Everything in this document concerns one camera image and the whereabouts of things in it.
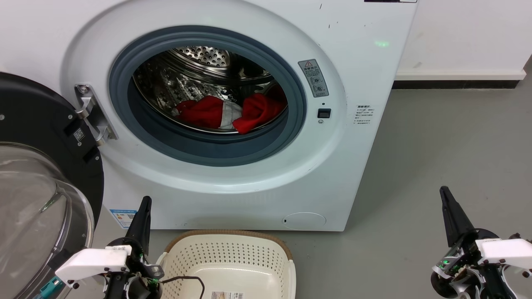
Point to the blue energy label sticker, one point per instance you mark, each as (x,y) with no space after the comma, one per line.
(122,218)

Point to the silver metal door hinge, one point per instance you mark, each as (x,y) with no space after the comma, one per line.
(93,112)

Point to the cream perforated laundry basket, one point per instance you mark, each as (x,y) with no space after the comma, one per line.
(232,257)

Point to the printed paper label with barcode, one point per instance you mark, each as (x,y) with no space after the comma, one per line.
(226,295)

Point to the white front-load washing machine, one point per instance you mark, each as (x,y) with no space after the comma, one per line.
(353,166)

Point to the washing machine door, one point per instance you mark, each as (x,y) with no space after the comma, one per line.
(37,112)

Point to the round drain filter cover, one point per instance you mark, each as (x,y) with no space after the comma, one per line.
(305,221)

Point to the black and white baseboard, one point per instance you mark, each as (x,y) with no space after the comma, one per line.
(457,84)

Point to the black door latch socket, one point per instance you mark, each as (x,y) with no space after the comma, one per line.
(324,113)

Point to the clear glass door bowl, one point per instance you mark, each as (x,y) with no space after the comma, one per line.
(25,207)

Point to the small text sticker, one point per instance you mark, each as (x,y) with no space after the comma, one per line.
(363,114)

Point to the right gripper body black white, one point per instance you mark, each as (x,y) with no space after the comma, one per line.
(498,251)

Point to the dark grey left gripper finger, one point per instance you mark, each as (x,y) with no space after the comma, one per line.
(141,226)

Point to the grey warning sticker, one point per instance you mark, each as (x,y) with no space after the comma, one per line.
(314,79)

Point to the red and white jersey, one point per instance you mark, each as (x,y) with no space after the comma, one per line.
(203,112)

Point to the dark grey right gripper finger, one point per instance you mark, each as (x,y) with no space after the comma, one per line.
(455,220)

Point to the QR code sticker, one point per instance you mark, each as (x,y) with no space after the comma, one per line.
(79,134)

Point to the stainless steel washing machine drum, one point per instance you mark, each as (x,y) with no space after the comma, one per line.
(174,83)

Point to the grey rubber door gasket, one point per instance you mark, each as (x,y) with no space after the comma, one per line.
(208,153)

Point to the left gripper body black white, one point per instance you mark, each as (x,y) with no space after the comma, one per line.
(95,261)

